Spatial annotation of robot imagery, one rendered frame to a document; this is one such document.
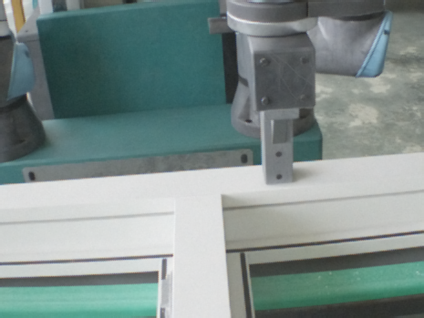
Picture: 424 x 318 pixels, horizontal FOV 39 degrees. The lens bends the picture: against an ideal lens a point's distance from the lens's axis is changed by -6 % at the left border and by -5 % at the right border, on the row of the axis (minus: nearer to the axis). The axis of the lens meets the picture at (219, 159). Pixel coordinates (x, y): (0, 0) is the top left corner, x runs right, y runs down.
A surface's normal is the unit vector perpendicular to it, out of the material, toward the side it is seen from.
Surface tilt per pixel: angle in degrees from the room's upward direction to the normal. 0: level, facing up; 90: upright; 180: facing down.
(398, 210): 90
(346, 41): 92
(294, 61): 90
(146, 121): 0
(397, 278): 0
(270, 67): 90
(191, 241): 0
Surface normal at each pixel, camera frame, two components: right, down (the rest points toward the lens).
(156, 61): 0.05, 0.52
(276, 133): 0.07, 0.87
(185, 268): -0.07, -0.85
